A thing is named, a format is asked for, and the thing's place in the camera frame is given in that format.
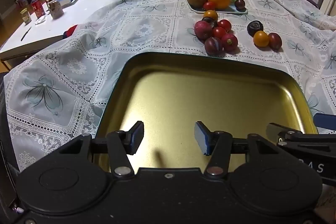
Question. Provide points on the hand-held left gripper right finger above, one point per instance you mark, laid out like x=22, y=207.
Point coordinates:
x=200, y=137

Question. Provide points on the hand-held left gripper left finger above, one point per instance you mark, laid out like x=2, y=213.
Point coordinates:
x=137, y=134

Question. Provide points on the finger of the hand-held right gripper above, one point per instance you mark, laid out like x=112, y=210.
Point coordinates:
x=278, y=128
x=325, y=123

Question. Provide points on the gold metal tray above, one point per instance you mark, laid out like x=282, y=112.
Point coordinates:
x=183, y=98

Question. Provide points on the dark red cherry tomato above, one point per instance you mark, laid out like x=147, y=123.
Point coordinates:
x=275, y=40

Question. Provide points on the orange cherry tomato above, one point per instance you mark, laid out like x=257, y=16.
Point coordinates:
x=210, y=14
x=261, y=39

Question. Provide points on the purple plum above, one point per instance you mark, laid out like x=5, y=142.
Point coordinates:
x=213, y=45

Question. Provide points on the dark brown wrinkled fruit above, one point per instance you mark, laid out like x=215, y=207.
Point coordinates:
x=255, y=28

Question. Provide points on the red and blue object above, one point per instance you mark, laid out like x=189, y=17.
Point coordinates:
x=70, y=31

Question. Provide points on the pale green square plate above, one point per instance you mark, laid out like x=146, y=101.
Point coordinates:
x=225, y=11

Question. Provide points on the dark grape plate edge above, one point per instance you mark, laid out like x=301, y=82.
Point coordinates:
x=239, y=4

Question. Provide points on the crumpled white tissue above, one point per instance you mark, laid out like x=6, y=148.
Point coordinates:
x=40, y=20

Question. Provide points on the black pen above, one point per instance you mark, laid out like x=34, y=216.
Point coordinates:
x=26, y=33

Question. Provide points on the red tin can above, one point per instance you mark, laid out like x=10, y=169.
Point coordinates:
x=38, y=8

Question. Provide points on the small glass jar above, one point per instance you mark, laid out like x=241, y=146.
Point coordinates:
x=25, y=16

